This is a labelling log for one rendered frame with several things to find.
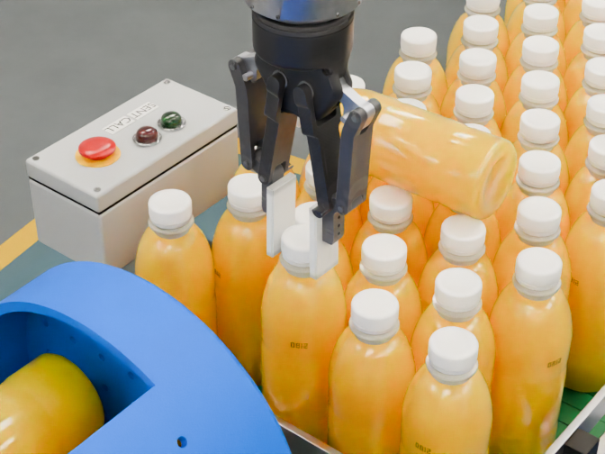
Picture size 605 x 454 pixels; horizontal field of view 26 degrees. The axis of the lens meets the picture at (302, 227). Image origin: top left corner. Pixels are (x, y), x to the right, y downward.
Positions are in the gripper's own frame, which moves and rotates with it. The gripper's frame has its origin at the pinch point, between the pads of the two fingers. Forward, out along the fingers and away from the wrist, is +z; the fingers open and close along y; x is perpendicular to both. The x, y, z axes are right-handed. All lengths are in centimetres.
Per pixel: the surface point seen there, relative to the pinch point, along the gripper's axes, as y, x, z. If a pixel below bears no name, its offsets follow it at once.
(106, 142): -27.5, 3.5, 4.8
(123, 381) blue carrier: -0.9, -19.7, 3.7
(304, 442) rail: 4.1, -4.5, 18.7
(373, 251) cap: 3.4, 5.4, 4.0
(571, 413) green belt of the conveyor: 16.8, 20.6, 26.0
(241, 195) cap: -10.8, 4.4, 3.9
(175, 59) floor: -177, 157, 114
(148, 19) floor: -199, 169, 113
